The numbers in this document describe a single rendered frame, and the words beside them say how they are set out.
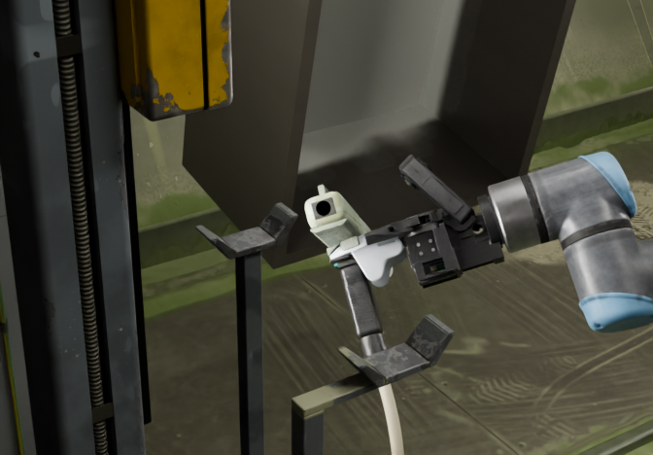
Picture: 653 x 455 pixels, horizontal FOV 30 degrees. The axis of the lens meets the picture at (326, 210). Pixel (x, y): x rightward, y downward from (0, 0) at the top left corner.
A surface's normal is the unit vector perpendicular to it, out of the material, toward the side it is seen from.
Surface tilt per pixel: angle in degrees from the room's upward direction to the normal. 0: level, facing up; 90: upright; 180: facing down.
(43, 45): 90
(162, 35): 90
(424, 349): 45
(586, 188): 50
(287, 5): 90
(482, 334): 0
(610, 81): 57
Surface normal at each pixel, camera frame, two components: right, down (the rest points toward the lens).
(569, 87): 0.47, -0.15
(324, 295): 0.01, -0.89
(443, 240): -0.18, -0.20
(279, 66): -0.83, 0.25
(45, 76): 0.55, 0.39
